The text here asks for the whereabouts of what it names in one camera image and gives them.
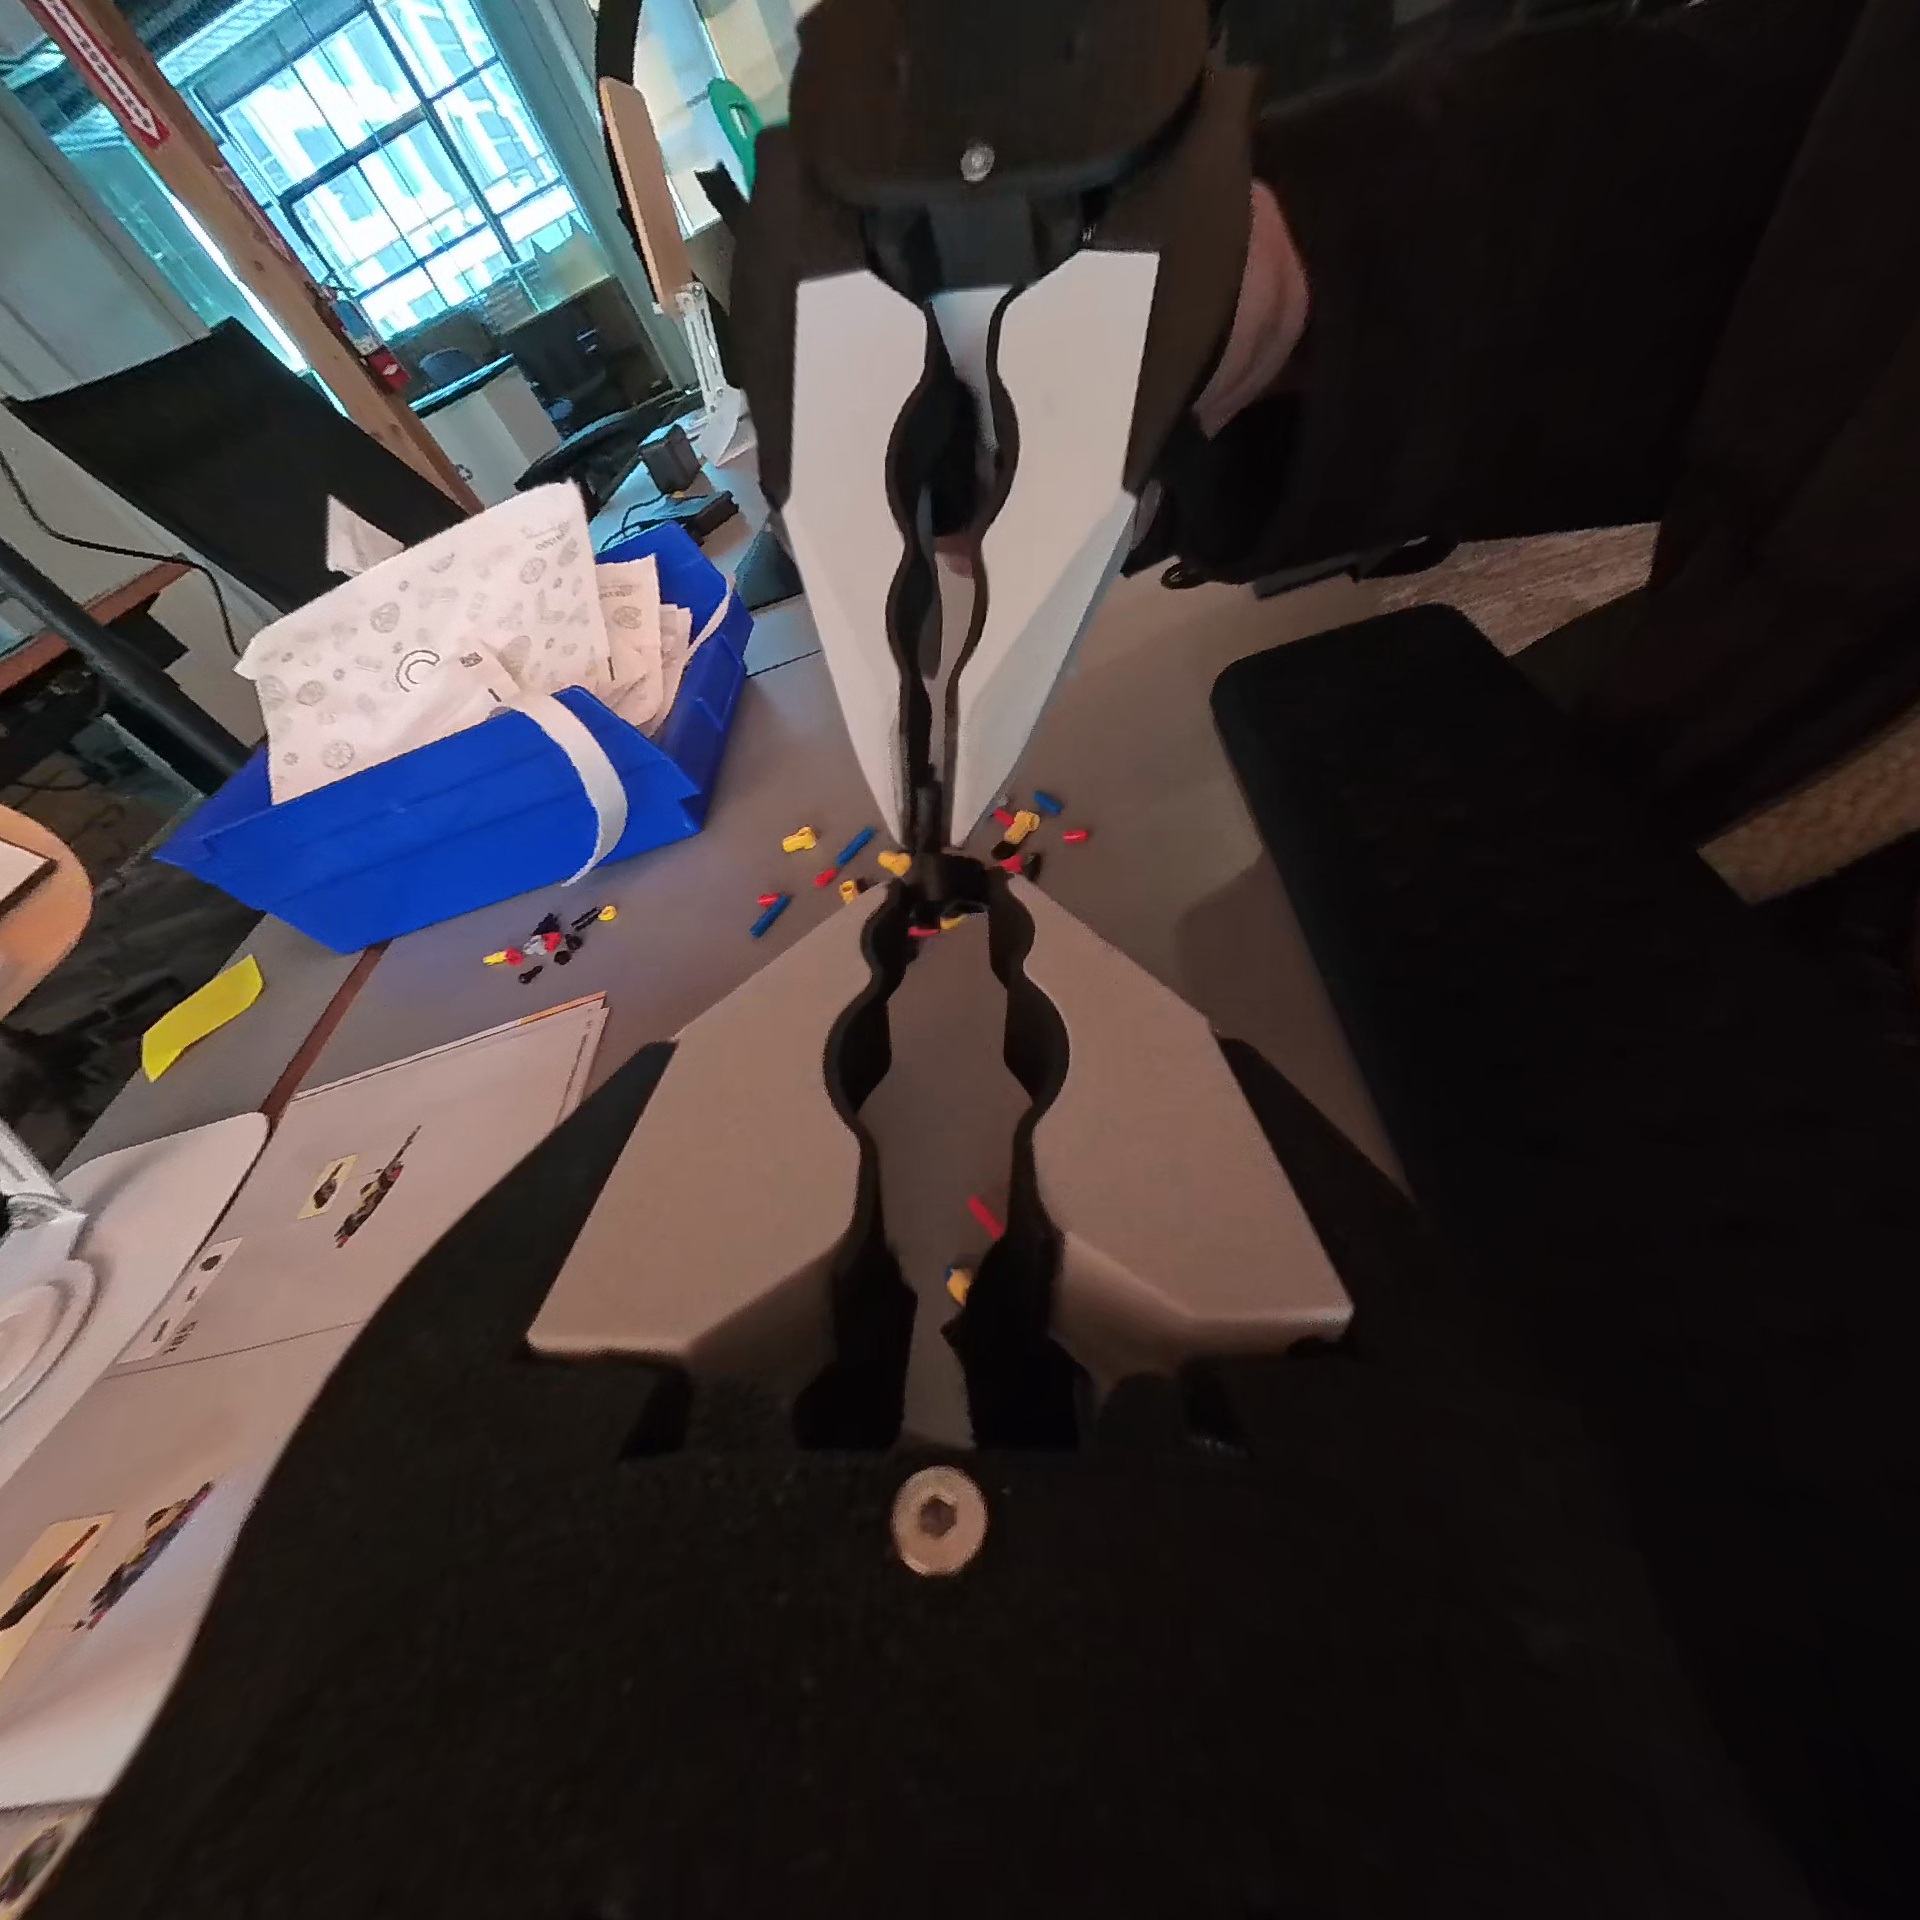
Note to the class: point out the person's right hand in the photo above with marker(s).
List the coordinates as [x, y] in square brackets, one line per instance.
[1267, 317]

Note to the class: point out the black monitor panel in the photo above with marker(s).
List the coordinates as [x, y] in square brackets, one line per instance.
[195, 452]

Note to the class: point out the black metal rail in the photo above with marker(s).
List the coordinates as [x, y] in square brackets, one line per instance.
[121, 648]

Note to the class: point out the red black toy axle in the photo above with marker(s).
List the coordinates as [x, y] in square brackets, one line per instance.
[985, 1216]

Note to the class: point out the wooden post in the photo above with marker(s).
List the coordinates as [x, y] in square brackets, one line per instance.
[260, 254]

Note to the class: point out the scattered colourful toy pieces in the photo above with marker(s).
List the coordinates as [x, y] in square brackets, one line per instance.
[553, 945]
[1021, 821]

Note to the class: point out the blue plastic bin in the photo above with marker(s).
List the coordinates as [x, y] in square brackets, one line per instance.
[451, 839]

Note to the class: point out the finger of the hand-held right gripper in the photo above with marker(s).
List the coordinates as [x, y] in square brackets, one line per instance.
[1073, 422]
[839, 480]

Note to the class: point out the yellow sticky note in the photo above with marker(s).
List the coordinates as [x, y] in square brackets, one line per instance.
[203, 1018]

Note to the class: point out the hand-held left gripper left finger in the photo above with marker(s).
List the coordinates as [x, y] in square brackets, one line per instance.
[706, 1200]

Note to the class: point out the black toy connector piece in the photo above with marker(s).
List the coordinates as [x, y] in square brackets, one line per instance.
[938, 902]

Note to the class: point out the person's right forearm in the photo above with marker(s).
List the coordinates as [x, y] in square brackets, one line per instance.
[1501, 301]

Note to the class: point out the open instruction booklet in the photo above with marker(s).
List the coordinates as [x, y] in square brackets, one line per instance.
[421, 1142]

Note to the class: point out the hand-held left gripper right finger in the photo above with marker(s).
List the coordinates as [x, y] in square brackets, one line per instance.
[1185, 1184]

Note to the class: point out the white printed paper bag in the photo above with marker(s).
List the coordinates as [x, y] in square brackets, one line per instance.
[421, 629]

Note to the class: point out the large grid window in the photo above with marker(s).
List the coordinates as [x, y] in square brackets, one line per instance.
[375, 135]

